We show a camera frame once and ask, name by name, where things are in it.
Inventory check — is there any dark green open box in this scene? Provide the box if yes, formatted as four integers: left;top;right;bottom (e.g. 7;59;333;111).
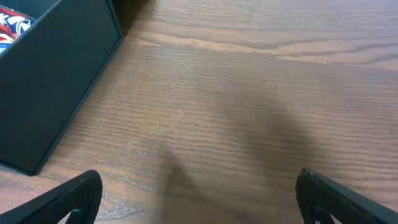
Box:
1;0;123;175

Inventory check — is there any red Hacks candy bag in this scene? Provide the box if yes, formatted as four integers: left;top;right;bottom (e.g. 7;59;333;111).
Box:
1;6;36;53

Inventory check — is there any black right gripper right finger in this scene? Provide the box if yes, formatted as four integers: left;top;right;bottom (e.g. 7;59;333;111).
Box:
295;168;397;224

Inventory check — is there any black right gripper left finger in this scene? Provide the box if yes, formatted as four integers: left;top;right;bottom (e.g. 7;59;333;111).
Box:
1;170;103;224

